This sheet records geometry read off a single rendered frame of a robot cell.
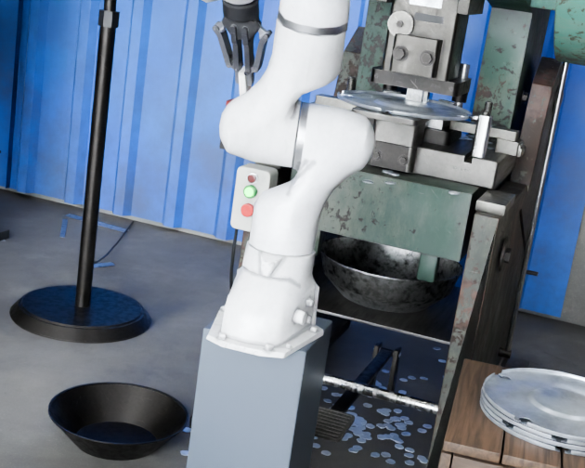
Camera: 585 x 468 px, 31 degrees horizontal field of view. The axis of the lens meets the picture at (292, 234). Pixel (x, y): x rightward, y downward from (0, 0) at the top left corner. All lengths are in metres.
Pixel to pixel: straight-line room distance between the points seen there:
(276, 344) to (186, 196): 2.25
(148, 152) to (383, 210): 1.85
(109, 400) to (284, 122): 0.99
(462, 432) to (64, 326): 1.38
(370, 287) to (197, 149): 1.62
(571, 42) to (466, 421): 0.79
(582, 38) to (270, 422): 0.95
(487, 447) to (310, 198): 0.49
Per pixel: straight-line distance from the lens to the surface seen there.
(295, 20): 1.64
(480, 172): 2.29
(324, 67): 1.67
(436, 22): 2.35
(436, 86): 2.37
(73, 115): 4.08
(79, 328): 2.90
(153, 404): 2.47
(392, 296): 2.39
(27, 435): 2.39
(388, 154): 2.30
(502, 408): 1.87
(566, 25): 2.14
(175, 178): 3.91
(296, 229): 1.75
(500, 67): 2.59
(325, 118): 1.73
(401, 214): 2.25
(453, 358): 2.24
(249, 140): 1.72
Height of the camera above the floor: 1.08
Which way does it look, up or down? 15 degrees down
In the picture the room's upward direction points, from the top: 8 degrees clockwise
